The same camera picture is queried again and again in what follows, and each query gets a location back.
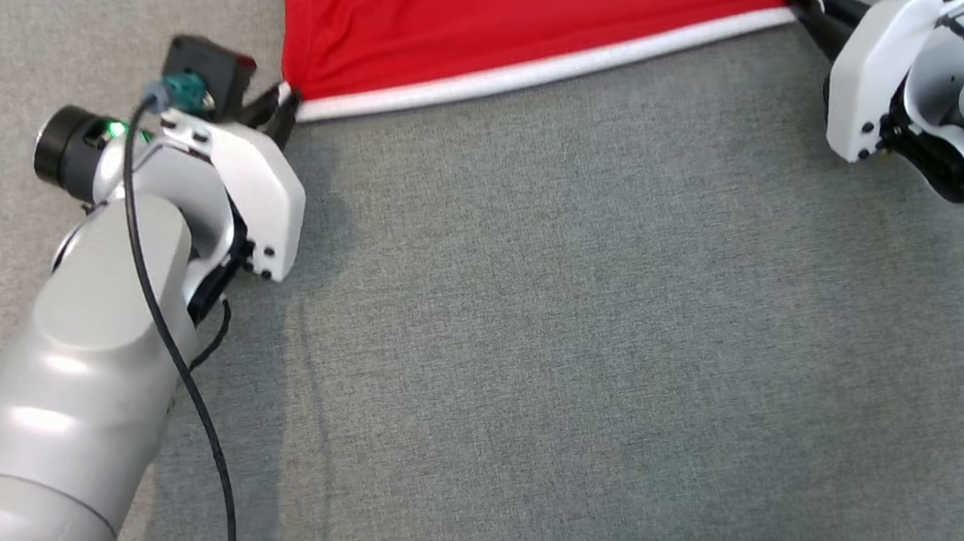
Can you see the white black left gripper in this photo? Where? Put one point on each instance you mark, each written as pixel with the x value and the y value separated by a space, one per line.
pixel 265 195

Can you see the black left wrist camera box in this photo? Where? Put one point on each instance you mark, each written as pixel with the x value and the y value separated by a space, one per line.
pixel 209 66

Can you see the grey fabric sofa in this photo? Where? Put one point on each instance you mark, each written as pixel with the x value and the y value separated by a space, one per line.
pixel 545 345

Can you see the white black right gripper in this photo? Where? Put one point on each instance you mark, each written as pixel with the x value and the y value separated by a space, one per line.
pixel 867 63

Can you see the red shorts white panels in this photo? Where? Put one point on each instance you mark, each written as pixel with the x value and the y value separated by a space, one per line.
pixel 524 2

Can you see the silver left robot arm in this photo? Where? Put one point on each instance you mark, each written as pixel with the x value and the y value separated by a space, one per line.
pixel 52 401

